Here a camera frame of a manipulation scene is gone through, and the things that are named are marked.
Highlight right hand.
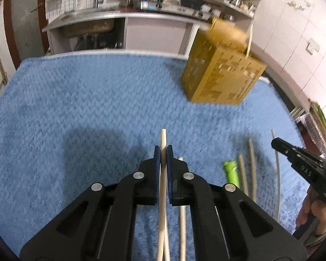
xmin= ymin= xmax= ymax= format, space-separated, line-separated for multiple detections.
xmin=296 ymin=186 xmax=326 ymax=247

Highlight black wok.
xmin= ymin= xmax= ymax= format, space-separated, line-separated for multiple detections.
xmin=180 ymin=0 xmax=205 ymax=11

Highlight blue textured table mat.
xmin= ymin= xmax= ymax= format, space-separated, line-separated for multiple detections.
xmin=0 ymin=54 xmax=308 ymax=253

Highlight yellow perforated utensil holder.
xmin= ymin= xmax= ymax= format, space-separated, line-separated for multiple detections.
xmin=181 ymin=18 xmax=267 ymax=105

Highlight brown framed door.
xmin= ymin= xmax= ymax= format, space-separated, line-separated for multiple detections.
xmin=3 ymin=0 xmax=49 ymax=68

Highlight wooden chopstick beside gripper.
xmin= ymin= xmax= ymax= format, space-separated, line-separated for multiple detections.
xmin=178 ymin=157 xmax=187 ymax=261

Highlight green frog handle knife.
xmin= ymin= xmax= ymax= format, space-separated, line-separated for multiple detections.
xmin=223 ymin=161 xmax=240 ymax=187

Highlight kitchen counter cabinets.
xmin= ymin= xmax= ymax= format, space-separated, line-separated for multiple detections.
xmin=43 ymin=7 xmax=209 ymax=55

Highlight wall power socket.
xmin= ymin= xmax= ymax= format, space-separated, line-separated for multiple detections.
xmin=306 ymin=38 xmax=320 ymax=55

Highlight wooden chopstick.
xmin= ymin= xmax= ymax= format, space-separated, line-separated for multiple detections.
xmin=270 ymin=129 xmax=282 ymax=222
xmin=238 ymin=154 xmax=249 ymax=196
xmin=248 ymin=138 xmax=257 ymax=203
xmin=156 ymin=129 xmax=166 ymax=261
xmin=178 ymin=157 xmax=187 ymax=261

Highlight gas stove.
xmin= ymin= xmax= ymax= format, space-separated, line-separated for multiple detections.
xmin=132 ymin=0 xmax=196 ymax=17

